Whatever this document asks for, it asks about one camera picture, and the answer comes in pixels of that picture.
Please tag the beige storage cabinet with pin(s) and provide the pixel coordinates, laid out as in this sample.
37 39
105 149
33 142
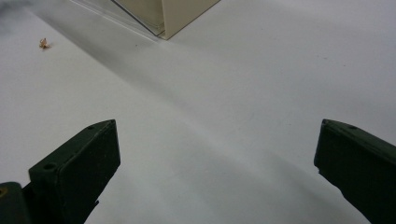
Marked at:
183 14

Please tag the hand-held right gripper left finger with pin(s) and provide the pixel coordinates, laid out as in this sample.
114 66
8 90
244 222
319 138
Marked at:
77 168

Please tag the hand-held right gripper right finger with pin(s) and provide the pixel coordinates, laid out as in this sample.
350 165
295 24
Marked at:
358 168

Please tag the small brown scrap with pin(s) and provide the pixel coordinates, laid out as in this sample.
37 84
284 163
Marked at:
44 44

